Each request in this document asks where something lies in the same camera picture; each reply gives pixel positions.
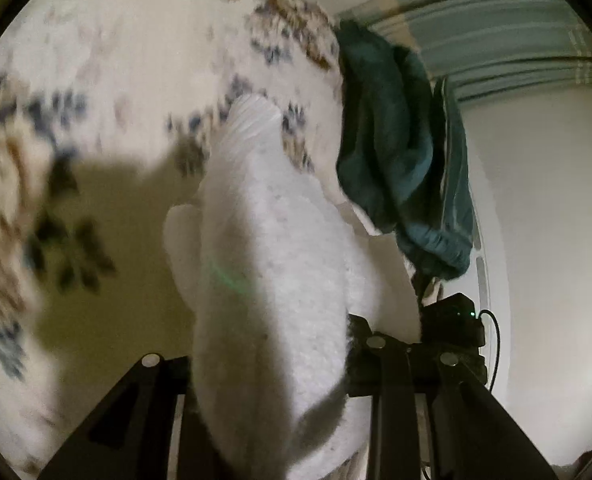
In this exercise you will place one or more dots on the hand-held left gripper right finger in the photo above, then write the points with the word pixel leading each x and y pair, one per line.
pixel 358 360

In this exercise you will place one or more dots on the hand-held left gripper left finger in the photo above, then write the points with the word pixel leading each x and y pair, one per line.
pixel 168 382

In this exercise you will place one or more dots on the white fluffy towel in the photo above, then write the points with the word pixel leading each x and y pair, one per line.
pixel 266 285

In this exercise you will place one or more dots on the white headboard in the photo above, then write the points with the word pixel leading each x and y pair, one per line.
pixel 483 280

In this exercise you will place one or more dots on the dark green folded blanket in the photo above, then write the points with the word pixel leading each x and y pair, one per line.
pixel 385 135

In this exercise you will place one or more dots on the striped teal blanket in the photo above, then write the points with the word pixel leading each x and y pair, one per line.
pixel 500 35

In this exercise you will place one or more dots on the floral bedsheet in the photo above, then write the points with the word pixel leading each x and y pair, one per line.
pixel 126 60

